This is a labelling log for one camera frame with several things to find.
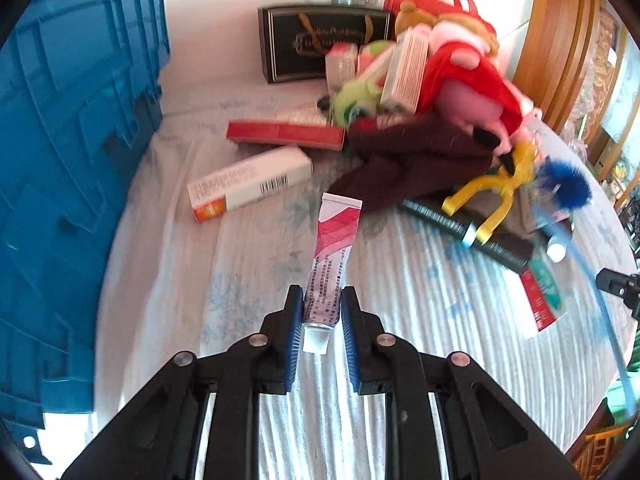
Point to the dark maroon cloth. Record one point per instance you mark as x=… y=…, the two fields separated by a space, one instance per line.
x=415 y=155

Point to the red green toothpaste box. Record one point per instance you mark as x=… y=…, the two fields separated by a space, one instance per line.
x=542 y=295

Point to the light green round object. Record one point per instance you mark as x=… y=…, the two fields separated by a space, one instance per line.
x=375 y=47

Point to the brown teddy bear plush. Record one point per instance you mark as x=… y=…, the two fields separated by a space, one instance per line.
x=415 y=15

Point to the black gift box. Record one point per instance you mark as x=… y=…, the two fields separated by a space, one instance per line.
x=300 y=40

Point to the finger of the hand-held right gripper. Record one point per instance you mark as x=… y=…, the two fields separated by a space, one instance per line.
x=622 y=290

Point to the white red leaning box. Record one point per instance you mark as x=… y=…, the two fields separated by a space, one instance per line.
x=375 y=67

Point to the wooden chair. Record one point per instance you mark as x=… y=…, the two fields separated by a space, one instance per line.
x=600 y=450

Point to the pink white upright box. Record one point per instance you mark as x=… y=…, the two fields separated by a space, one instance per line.
x=340 y=67

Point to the pink pig plush red dress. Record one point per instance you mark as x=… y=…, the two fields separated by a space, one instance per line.
x=460 y=75

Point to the green monster plush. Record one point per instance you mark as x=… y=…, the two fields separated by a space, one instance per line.
x=355 y=100

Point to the metal clip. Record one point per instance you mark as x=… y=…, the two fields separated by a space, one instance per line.
x=352 y=0

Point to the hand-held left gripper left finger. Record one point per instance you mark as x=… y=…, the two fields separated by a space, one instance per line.
x=292 y=340

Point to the blue feather wand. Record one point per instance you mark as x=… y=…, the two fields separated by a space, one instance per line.
x=565 y=187

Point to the curved wooden frame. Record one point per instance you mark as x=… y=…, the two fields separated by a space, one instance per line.
x=550 y=35

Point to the pink white ointment tube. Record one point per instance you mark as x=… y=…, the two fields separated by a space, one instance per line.
x=332 y=250

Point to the wooden lattice partition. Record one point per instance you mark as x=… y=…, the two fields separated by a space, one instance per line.
x=615 y=85

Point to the yellow plastic hanger clip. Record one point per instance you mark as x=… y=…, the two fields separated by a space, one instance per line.
x=495 y=185

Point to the white capped small bottle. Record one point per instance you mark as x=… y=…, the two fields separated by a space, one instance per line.
x=556 y=250

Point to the black comb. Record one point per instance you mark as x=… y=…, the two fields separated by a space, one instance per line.
x=450 y=222

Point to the black round cap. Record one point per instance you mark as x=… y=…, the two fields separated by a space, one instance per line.
x=326 y=104

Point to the tall white pink box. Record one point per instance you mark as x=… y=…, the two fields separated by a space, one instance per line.
x=407 y=70

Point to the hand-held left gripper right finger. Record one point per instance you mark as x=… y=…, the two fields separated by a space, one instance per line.
x=350 y=340

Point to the blue plastic crate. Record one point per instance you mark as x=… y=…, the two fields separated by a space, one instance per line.
x=60 y=135

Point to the small pink white box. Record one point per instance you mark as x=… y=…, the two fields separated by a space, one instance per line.
x=300 y=116

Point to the white orange medicine box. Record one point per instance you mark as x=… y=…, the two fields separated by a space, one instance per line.
x=245 y=185

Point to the dark red long box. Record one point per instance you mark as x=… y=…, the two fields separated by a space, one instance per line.
x=280 y=132

